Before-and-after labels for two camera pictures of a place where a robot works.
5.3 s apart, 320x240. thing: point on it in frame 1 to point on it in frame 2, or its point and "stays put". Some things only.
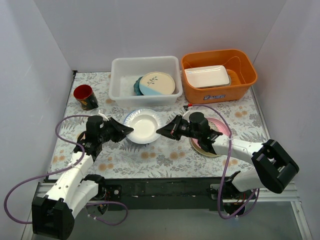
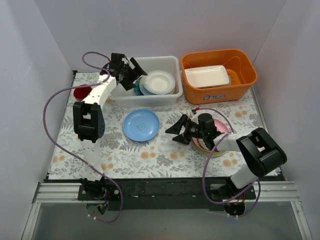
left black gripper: (114, 129) to (129, 75)
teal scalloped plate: (136, 87) stays put
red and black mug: (84, 94) stays put
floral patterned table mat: (137, 158) stays put
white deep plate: (145, 123) to (159, 82)
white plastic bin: (125, 70) stays put
